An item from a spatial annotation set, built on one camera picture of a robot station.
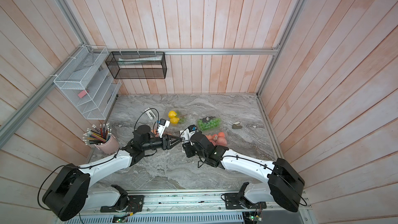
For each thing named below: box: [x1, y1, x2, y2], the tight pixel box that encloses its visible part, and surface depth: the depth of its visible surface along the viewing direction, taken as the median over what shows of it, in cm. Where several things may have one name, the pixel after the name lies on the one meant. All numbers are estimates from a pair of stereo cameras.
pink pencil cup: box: [94, 134, 119, 154], surface depth 86 cm
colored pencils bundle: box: [82, 122, 112, 146], surface depth 85 cm
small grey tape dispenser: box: [231, 121, 243, 130], surface depth 103 cm
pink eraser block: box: [77, 89, 88, 99], surface depth 84 cm
